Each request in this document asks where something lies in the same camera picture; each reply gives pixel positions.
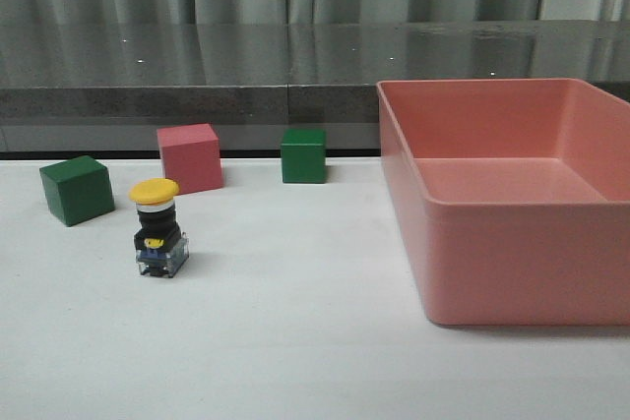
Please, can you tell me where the yellow push button switch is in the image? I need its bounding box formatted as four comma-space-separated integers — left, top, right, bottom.
129, 178, 189, 278

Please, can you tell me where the green cube centre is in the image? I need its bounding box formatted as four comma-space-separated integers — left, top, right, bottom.
281, 129, 327, 184

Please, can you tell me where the green cube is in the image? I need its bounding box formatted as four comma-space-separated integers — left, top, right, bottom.
39, 155, 115, 226
281, 129, 327, 184

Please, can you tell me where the pink cube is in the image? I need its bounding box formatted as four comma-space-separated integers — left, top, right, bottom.
157, 123, 223, 195

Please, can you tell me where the pink plastic bin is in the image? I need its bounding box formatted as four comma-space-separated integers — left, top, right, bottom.
377, 79, 629, 325

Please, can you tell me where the green cube left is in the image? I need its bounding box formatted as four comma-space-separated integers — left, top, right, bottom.
39, 155, 115, 226

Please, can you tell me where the grey stone ledge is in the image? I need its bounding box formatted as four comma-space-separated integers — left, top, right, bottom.
1, 21, 629, 159

